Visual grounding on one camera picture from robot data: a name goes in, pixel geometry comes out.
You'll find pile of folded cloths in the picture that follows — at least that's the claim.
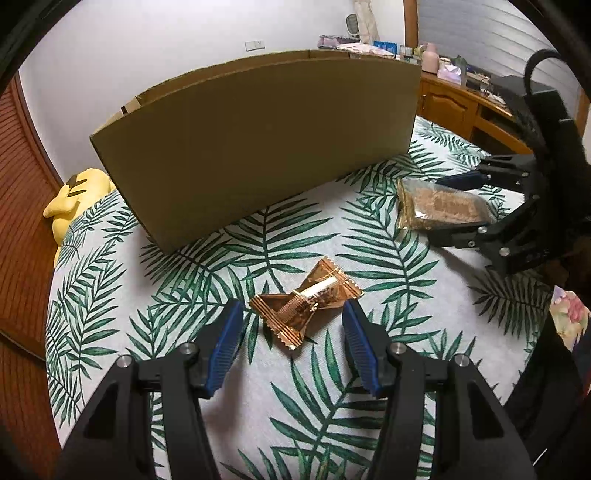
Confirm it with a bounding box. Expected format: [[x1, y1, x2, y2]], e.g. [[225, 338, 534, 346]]
[[318, 36, 398, 58]]

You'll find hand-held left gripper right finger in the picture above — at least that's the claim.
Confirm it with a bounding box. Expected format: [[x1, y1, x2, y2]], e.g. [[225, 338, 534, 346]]
[[342, 300, 539, 480]]

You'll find clear brown snack packet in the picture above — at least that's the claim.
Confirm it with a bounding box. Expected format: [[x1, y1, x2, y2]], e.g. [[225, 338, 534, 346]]
[[396, 178, 491, 232]]

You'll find brown cardboard box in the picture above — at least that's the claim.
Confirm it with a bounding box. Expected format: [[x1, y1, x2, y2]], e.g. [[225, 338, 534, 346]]
[[89, 48, 422, 256]]

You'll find wooden louvre door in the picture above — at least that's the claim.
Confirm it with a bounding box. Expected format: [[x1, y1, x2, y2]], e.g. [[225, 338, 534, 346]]
[[0, 74, 63, 480]]

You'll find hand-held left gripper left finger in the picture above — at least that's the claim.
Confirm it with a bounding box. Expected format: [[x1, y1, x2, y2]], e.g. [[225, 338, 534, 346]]
[[55, 298, 245, 480]]

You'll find wooden cabinet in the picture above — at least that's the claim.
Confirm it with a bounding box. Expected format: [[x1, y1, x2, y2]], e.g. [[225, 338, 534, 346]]
[[418, 71, 536, 155]]

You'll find white window blind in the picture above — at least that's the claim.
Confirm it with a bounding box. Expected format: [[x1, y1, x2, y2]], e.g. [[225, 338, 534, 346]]
[[416, 0, 591, 107]]

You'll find floral printed cloth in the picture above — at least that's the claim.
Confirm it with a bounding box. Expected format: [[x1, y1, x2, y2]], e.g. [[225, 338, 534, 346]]
[[549, 285, 591, 347]]

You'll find yellow plush toy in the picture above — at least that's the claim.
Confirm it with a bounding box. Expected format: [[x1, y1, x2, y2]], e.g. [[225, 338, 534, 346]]
[[44, 168, 116, 267]]

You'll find dark cloth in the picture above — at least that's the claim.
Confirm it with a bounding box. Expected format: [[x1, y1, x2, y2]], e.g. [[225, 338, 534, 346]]
[[508, 318, 591, 480]]

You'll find leaf print blanket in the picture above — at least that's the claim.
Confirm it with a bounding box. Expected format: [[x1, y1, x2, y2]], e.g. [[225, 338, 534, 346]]
[[45, 115, 561, 480]]

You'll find purple tissue box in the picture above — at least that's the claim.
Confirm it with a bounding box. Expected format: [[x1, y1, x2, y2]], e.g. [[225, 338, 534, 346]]
[[436, 62, 465, 84]]

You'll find wooden window post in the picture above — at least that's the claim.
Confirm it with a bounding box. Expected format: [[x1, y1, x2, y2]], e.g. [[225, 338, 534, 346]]
[[404, 0, 419, 47]]

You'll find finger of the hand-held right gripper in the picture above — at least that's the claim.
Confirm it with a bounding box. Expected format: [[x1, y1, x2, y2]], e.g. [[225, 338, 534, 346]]
[[427, 198, 541, 253], [436, 154, 539, 195]]

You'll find gold candy wrapper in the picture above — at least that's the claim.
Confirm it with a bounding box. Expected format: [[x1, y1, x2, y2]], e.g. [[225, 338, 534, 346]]
[[249, 258, 365, 352]]

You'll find pale hanging curtain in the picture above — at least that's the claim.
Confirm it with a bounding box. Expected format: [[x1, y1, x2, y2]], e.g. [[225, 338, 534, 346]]
[[355, 0, 380, 44]]

